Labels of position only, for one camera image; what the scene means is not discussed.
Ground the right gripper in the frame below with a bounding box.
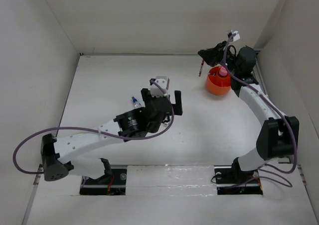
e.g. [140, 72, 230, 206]
[198, 40, 240, 75]

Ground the red gel pen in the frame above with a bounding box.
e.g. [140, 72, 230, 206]
[198, 59, 205, 77]

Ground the pink capped glue stick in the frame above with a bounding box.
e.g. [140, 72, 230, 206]
[218, 66, 228, 78]

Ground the blue capped spray bottle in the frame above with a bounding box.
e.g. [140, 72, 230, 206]
[132, 97, 142, 109]

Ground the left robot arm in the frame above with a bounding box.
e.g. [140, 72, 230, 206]
[40, 89, 182, 184]

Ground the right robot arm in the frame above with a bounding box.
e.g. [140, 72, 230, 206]
[198, 41, 300, 183]

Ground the orange round organizer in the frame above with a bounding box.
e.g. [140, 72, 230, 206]
[206, 65, 231, 96]

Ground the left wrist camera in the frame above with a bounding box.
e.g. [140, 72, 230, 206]
[150, 76, 170, 98]

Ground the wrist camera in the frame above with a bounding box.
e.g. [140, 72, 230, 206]
[227, 29, 240, 42]
[150, 76, 170, 98]

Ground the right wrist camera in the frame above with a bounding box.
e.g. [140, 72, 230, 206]
[227, 29, 240, 42]

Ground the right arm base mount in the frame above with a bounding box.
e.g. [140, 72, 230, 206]
[211, 166, 263, 195]

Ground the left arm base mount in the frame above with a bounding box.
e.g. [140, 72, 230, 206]
[79, 159, 128, 196]

